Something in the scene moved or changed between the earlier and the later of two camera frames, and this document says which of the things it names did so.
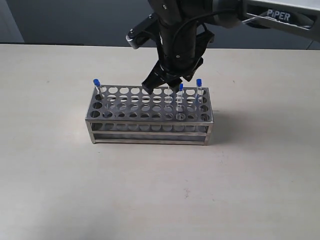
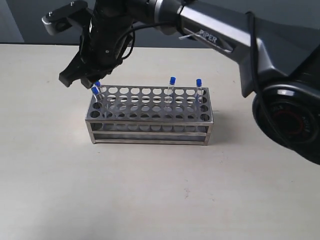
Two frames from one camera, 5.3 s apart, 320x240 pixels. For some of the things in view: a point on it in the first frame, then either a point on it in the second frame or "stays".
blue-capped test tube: (180, 101) -> (95, 90)
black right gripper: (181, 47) -> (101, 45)
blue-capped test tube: (97, 84) stays
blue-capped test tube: (199, 87) stays
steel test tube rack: (129, 114) stays
